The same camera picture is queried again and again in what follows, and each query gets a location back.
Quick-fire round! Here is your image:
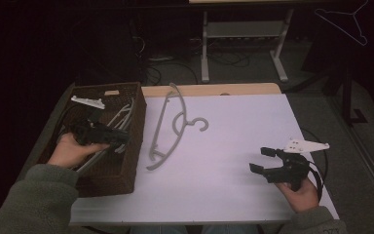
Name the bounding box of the black metal stand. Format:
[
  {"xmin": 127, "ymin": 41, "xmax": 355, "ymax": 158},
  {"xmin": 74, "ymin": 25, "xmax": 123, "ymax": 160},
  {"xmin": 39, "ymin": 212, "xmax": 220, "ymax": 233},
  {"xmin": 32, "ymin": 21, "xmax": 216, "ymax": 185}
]
[{"xmin": 286, "ymin": 62, "xmax": 368, "ymax": 127}]

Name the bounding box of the white metal desk frame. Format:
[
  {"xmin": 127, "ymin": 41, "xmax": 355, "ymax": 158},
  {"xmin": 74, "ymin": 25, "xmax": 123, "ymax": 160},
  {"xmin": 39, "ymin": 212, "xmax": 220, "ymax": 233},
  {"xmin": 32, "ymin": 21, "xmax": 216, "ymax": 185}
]
[{"xmin": 188, "ymin": 0, "xmax": 295, "ymax": 84}]

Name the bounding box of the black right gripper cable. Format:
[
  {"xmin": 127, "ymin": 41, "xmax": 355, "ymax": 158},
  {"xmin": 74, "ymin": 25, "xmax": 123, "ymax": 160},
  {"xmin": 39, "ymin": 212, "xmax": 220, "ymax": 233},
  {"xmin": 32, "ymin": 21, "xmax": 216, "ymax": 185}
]
[{"xmin": 300, "ymin": 127, "xmax": 329, "ymax": 203}]

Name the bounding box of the light wooden board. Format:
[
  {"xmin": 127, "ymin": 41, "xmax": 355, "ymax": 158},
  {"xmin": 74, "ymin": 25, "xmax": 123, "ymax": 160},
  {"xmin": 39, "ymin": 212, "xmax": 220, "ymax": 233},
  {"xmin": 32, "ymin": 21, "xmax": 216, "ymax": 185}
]
[{"xmin": 140, "ymin": 82, "xmax": 282, "ymax": 98}]

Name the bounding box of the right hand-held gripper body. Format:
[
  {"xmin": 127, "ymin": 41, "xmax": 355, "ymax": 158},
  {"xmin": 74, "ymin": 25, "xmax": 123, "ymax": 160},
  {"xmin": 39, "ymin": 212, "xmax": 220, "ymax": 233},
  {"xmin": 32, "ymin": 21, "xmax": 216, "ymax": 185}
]
[{"xmin": 265, "ymin": 138, "xmax": 331, "ymax": 192}]

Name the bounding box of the thin wire clothes hanger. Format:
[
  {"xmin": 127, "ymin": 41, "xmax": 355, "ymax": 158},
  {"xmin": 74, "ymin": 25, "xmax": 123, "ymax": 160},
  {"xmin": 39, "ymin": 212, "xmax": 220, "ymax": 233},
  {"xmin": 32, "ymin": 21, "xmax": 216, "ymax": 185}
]
[{"xmin": 314, "ymin": 0, "xmax": 370, "ymax": 47}]

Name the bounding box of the person's right hand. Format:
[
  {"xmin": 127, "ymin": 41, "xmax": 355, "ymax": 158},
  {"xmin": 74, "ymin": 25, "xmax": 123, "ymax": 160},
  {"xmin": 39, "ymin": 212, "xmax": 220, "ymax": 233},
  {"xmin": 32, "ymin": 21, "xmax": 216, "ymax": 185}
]
[{"xmin": 275, "ymin": 177, "xmax": 320, "ymax": 215}]

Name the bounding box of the black floor cable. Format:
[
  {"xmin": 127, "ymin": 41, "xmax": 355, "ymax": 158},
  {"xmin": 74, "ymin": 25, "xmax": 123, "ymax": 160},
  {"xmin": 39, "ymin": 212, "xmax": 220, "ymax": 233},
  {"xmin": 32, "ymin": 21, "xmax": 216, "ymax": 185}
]
[
  {"xmin": 141, "ymin": 55, "xmax": 200, "ymax": 86},
  {"xmin": 207, "ymin": 51, "xmax": 251, "ymax": 68}
]

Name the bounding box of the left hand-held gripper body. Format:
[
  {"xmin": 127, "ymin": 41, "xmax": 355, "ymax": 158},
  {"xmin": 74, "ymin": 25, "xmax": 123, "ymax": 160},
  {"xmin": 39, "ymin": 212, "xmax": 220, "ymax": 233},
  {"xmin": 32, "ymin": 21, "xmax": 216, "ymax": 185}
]
[{"xmin": 69, "ymin": 95, "xmax": 119, "ymax": 148}]

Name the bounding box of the brown wicker basket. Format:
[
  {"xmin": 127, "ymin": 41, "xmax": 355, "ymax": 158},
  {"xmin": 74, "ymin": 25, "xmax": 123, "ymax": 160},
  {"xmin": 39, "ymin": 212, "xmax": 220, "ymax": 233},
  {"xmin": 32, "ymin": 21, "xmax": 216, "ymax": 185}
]
[{"xmin": 36, "ymin": 81, "xmax": 148, "ymax": 199}]

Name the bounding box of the white board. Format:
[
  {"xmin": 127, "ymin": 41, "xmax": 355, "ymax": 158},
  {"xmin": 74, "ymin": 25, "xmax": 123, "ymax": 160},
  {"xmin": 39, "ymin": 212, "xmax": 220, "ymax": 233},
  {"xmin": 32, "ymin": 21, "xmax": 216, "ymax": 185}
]
[{"xmin": 68, "ymin": 94, "xmax": 341, "ymax": 226}]

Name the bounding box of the person's left hand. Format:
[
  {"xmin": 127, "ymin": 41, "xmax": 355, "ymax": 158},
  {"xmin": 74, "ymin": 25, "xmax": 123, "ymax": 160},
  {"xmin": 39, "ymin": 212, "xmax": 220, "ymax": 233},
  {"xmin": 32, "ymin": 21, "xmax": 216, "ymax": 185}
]
[{"xmin": 47, "ymin": 132, "xmax": 111, "ymax": 170}]

